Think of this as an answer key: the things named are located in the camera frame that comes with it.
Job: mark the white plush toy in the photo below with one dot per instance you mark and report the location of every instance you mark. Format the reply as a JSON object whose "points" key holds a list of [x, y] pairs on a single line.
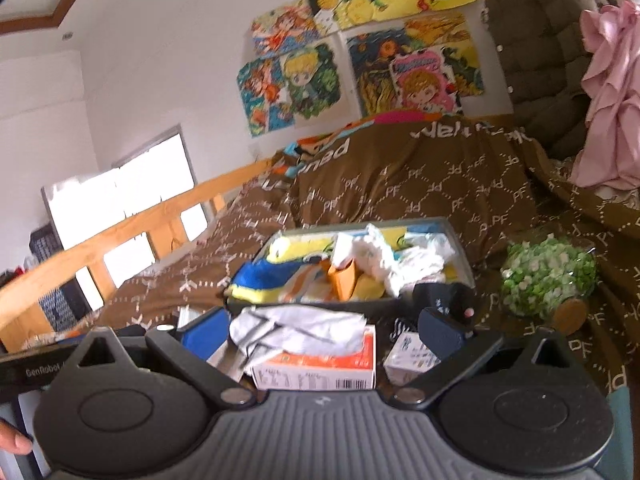
{"points": [[417, 256]]}

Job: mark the person's hand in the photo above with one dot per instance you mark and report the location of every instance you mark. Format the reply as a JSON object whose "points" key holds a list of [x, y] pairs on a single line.
{"points": [[12, 441]]}

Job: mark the brown PF patterned duvet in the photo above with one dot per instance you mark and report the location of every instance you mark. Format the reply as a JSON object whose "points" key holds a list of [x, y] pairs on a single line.
{"points": [[489, 183]]}

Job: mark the pink cloth garment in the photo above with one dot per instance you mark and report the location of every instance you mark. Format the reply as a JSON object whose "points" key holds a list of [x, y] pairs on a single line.
{"points": [[610, 155]]}

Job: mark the blonde boy green poster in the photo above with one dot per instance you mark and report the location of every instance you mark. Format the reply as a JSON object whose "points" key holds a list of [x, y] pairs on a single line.
{"points": [[312, 79]]}

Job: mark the orange cloth pouch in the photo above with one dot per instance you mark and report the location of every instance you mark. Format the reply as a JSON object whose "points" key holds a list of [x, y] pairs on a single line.
{"points": [[344, 279]]}

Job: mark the wooden bed rail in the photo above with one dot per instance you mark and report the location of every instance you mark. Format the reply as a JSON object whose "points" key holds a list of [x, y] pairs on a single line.
{"points": [[21, 315]]}

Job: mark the bag of green paper stars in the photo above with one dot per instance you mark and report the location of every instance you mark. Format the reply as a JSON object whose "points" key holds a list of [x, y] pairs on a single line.
{"points": [[539, 275]]}

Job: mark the dark sunflower painting poster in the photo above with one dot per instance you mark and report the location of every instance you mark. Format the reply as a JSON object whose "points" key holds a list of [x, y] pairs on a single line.
{"points": [[371, 53]]}

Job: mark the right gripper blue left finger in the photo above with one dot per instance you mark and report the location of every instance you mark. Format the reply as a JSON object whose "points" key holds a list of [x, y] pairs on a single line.
{"points": [[185, 351]]}

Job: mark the orange white tissue box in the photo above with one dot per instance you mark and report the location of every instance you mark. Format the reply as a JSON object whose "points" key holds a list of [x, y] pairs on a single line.
{"points": [[320, 373]]}

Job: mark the orange hair mermaid poster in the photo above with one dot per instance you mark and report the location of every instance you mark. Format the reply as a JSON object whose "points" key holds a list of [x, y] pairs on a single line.
{"points": [[266, 103]]}

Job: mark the small white printed pack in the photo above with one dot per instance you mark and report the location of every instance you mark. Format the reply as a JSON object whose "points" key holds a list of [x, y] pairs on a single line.
{"points": [[408, 359]]}

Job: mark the pink anime girl poster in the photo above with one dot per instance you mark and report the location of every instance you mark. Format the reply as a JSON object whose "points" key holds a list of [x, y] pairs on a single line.
{"points": [[423, 80]]}

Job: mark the olive green quilted jacket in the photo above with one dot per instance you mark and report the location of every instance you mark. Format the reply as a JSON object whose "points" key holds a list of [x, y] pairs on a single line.
{"points": [[543, 59]]}

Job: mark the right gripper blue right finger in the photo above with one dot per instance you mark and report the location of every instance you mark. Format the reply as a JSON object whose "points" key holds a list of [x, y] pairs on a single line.
{"points": [[462, 352]]}

